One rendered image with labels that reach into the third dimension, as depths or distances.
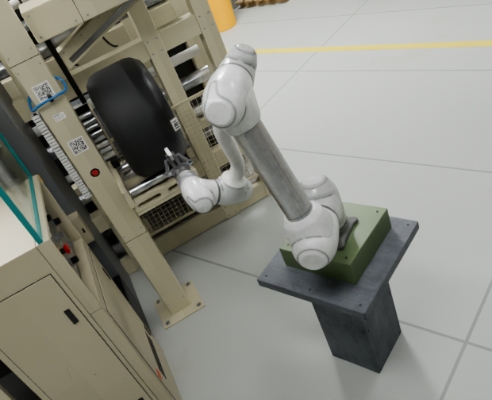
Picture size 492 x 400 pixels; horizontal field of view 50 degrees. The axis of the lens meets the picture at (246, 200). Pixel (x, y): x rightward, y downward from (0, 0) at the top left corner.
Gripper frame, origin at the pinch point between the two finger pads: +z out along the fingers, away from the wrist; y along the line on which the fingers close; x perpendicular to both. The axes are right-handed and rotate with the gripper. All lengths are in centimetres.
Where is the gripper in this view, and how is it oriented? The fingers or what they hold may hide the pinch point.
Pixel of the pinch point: (169, 154)
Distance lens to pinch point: 232.9
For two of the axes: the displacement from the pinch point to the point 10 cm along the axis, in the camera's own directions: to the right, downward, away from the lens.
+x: 2.7, 6.8, 6.8
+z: -4.4, -5.4, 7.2
